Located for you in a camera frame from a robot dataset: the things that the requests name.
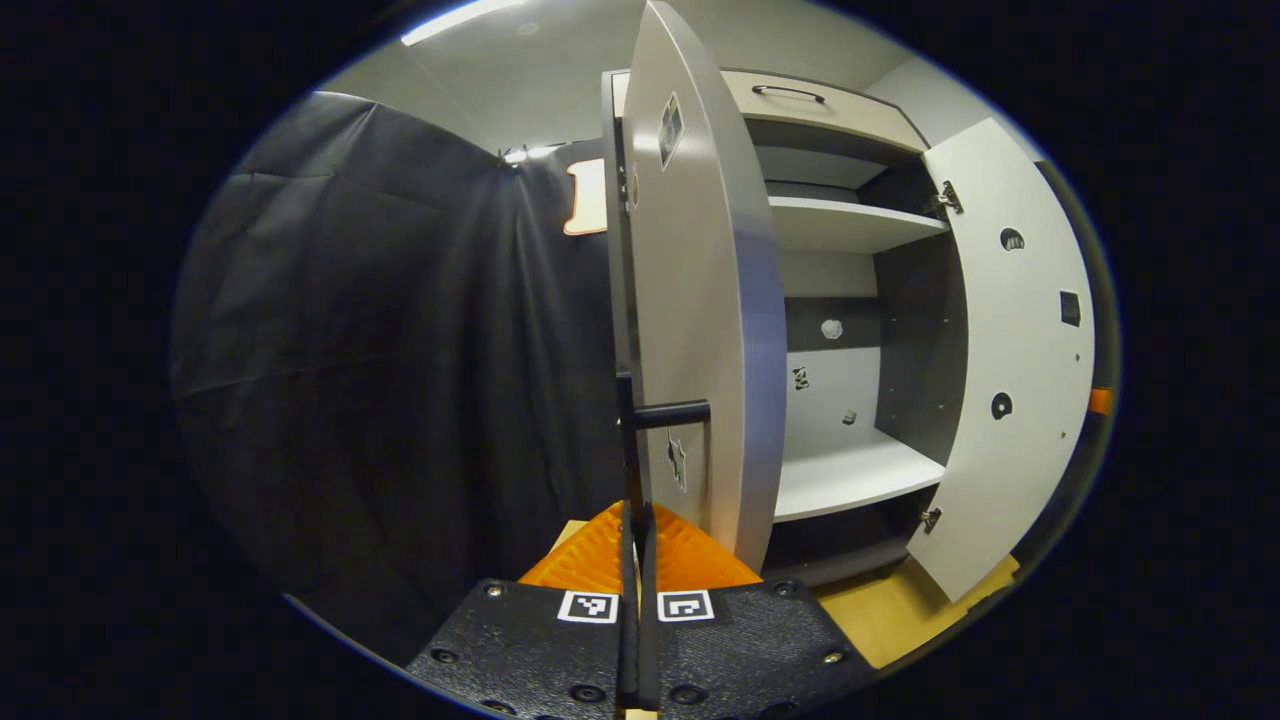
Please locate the white cabinet drawer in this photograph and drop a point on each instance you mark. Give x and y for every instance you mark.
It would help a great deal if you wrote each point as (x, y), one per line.
(850, 115)

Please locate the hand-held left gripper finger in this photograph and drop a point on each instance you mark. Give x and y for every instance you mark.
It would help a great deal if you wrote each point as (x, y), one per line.
(628, 650)
(650, 650)

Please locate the white cabinet door camera sticker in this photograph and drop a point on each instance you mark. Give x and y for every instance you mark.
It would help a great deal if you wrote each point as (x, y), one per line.
(690, 300)

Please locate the metal door hinge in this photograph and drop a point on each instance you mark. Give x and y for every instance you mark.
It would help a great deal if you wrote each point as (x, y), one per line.
(948, 198)
(931, 519)

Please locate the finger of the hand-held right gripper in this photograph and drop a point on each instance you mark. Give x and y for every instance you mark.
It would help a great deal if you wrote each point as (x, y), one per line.
(1100, 402)

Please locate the grey double-door shoe cabinet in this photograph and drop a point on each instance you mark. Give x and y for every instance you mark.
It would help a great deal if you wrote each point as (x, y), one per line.
(915, 340)

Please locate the white cabinet shelf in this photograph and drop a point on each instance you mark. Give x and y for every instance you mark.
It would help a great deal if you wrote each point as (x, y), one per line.
(850, 480)
(840, 225)

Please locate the white cabinet door headphone sticker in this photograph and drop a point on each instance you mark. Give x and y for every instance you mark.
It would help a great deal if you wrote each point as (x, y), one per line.
(1020, 330)

